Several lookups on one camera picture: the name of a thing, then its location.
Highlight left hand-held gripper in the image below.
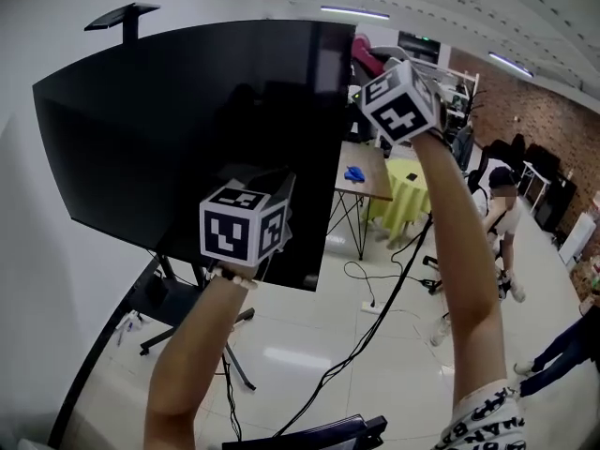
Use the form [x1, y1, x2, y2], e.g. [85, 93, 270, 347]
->
[199, 168, 297, 268]

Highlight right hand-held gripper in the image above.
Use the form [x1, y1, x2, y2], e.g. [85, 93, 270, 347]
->
[358, 56, 443, 147]

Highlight pink cloth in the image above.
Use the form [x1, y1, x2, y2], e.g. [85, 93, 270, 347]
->
[351, 35, 388, 77]

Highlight black TV screen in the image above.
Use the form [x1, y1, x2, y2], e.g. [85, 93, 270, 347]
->
[31, 19, 358, 293]

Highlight person's right forearm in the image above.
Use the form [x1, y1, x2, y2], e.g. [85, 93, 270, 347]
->
[410, 130, 510, 403]

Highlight person's left forearm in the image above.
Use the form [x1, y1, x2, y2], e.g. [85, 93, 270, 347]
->
[143, 270, 258, 450]

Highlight round table with yellow cloth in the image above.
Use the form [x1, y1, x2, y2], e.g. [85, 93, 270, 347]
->
[363, 157, 432, 248]

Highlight white metal rack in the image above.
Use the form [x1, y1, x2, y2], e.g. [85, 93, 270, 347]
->
[435, 61, 481, 128]

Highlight wooden table with metal legs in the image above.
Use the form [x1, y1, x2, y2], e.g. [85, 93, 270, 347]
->
[325, 140, 394, 261]

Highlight black TV stand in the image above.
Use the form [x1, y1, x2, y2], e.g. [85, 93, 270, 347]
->
[125, 249, 258, 391]

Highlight long ceiling light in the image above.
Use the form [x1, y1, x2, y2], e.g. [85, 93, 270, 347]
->
[320, 5, 391, 21]

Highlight short ceiling light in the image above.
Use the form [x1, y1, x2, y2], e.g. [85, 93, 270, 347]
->
[487, 52, 534, 77]

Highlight black office chair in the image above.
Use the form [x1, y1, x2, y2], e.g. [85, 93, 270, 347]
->
[421, 139, 517, 299]

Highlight black cases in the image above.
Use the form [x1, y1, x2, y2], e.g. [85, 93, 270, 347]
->
[487, 133, 578, 248]

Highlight white cabinet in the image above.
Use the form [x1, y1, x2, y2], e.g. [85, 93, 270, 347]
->
[558, 212, 597, 267]

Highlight person's white printed sleeve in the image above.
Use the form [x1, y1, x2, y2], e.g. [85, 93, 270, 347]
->
[431, 376, 526, 450]

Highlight white bead bracelet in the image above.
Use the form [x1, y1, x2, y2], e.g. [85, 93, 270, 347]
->
[203, 264, 260, 292]

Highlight black cable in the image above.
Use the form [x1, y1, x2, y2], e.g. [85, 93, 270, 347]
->
[272, 213, 434, 438]

